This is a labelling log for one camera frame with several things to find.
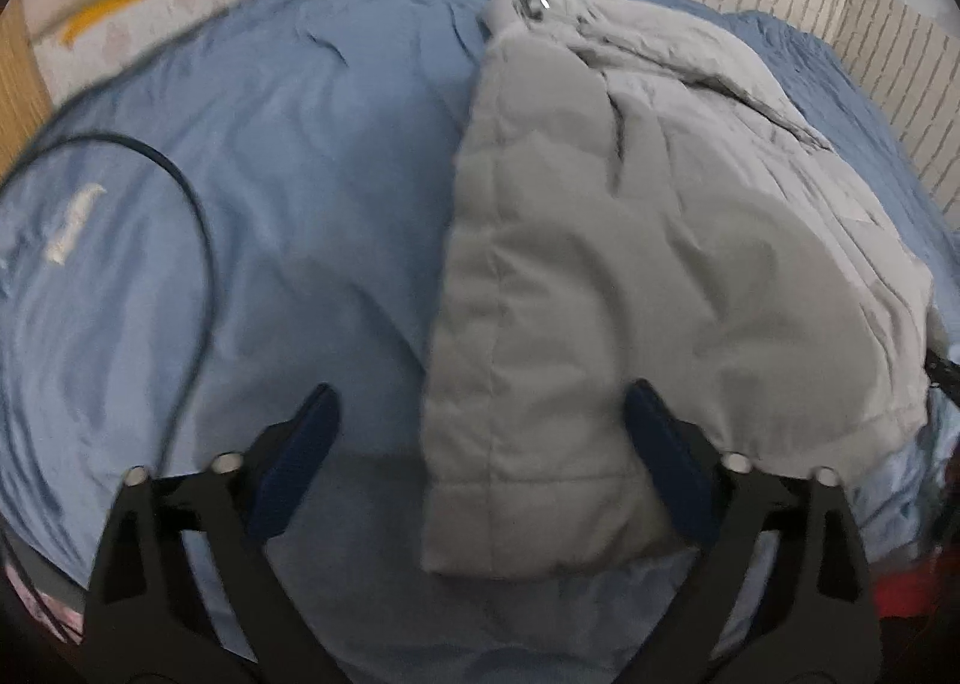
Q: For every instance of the wooden bed board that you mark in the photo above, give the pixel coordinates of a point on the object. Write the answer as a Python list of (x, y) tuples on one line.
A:
[(22, 84)]

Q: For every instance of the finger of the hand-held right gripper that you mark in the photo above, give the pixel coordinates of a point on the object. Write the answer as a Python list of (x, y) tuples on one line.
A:
[(949, 375)]

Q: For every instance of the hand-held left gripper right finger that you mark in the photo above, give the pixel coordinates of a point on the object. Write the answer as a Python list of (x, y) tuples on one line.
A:
[(664, 459)]

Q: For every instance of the white sheet label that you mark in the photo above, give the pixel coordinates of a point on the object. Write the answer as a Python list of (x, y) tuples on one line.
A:
[(75, 223)]

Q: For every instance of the floral mattress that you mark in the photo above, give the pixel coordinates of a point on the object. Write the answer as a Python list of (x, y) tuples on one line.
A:
[(127, 43)]

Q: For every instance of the blue bed sheet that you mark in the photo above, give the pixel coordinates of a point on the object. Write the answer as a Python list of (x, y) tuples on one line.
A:
[(315, 151)]

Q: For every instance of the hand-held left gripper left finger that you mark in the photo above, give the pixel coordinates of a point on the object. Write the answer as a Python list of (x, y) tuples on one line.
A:
[(300, 451)]

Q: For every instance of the red cloth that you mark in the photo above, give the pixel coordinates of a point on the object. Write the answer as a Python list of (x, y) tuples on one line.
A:
[(911, 594)]

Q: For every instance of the light grey puffer jacket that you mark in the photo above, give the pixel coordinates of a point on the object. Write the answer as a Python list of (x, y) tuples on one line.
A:
[(637, 241)]

